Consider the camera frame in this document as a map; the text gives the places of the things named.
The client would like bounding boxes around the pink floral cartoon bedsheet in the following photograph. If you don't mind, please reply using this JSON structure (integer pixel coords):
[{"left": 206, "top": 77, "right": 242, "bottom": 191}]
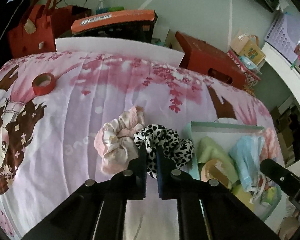
[{"left": 0, "top": 51, "right": 274, "bottom": 239}]

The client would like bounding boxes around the pink satin scrunchie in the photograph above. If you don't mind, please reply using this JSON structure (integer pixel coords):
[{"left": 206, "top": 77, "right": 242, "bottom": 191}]
[{"left": 94, "top": 106, "right": 145, "bottom": 175}]

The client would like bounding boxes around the orange black long box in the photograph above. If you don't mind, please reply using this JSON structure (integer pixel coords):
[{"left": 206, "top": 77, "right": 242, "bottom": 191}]
[{"left": 71, "top": 9, "right": 158, "bottom": 43}]

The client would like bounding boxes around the green tissue pack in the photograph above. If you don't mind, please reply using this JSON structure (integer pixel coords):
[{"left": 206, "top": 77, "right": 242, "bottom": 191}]
[{"left": 261, "top": 186, "right": 277, "bottom": 207}]

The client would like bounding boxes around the red cardboard gift box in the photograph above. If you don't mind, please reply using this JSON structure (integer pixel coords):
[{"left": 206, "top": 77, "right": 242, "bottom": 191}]
[{"left": 175, "top": 32, "right": 245, "bottom": 89}]

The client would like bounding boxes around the blue wet wipes pack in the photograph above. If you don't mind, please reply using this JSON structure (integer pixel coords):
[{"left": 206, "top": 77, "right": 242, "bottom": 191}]
[{"left": 239, "top": 55, "right": 259, "bottom": 72}]

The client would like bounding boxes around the red felt tote bag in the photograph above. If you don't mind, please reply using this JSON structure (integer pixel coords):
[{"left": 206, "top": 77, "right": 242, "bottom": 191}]
[{"left": 8, "top": 0, "right": 91, "bottom": 58}]

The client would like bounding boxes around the light green cloth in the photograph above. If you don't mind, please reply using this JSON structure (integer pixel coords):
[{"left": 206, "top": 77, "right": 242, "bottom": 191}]
[{"left": 197, "top": 137, "right": 239, "bottom": 186}]

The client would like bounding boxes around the white foam board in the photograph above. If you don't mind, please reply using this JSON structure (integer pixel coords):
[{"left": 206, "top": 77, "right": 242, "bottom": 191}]
[{"left": 55, "top": 37, "right": 184, "bottom": 67}]

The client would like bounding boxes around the purple perforated basket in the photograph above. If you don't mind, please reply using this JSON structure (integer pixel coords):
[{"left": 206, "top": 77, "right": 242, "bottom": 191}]
[{"left": 264, "top": 12, "right": 300, "bottom": 63}]

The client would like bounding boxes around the beige gift bag with handle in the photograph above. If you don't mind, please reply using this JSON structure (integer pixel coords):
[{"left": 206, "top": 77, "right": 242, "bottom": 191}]
[{"left": 230, "top": 31, "right": 266, "bottom": 66}]

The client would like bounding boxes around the red tape roll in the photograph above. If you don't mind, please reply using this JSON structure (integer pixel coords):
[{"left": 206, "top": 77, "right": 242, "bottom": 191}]
[{"left": 32, "top": 73, "right": 56, "bottom": 96}]

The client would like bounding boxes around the clear plastic bottle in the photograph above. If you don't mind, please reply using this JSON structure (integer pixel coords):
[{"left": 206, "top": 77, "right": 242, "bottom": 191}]
[{"left": 95, "top": 0, "right": 107, "bottom": 15}]

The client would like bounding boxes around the pink white chevron cloth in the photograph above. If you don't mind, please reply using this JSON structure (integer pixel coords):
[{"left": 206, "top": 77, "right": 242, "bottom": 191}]
[{"left": 260, "top": 128, "right": 282, "bottom": 161}]

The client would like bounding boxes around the red white patterned tin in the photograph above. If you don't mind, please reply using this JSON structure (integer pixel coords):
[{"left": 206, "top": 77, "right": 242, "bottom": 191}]
[{"left": 226, "top": 50, "right": 261, "bottom": 96}]

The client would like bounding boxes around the white shelf unit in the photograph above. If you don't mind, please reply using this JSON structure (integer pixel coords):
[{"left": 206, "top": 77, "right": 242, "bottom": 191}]
[{"left": 258, "top": 42, "right": 300, "bottom": 111}]

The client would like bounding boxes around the leopard print scrunchie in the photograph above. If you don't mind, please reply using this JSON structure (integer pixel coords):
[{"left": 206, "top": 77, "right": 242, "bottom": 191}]
[{"left": 133, "top": 124, "right": 194, "bottom": 178}]

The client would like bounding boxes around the light blue face mask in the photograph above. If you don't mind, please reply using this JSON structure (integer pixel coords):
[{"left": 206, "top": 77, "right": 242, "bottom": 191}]
[{"left": 229, "top": 135, "right": 267, "bottom": 204}]

